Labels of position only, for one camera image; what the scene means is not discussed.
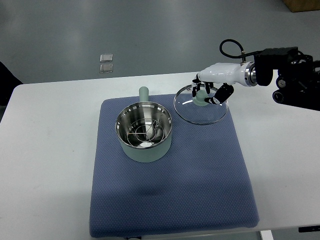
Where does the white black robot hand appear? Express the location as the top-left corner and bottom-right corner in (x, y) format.
(191, 62), (257, 106)

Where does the glass lid with green knob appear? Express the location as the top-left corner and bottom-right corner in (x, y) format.
(173, 84), (229, 125)

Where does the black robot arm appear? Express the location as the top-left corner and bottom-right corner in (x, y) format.
(254, 46), (320, 111)

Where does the brown cardboard box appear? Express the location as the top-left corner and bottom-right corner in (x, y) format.
(282, 0), (320, 13)

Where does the mint green saucepan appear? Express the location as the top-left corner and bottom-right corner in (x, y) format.
(115, 86), (173, 163)

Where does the blue quilted mat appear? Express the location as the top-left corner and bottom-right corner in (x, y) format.
(89, 94), (259, 238)

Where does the upper metal floor plate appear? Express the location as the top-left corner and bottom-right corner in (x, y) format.
(99, 53), (113, 63)

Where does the white table leg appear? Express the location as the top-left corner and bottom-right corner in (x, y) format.
(259, 230), (274, 240)

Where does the bystander dark clothing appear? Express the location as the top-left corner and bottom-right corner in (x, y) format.
(0, 62), (23, 106)

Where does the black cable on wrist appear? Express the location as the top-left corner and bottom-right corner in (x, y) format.
(219, 39), (263, 65)

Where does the wire steamer rack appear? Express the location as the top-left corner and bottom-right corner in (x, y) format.
(126, 118), (165, 148)

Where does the black bracket at table edge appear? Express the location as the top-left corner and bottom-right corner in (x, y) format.
(298, 225), (320, 233)

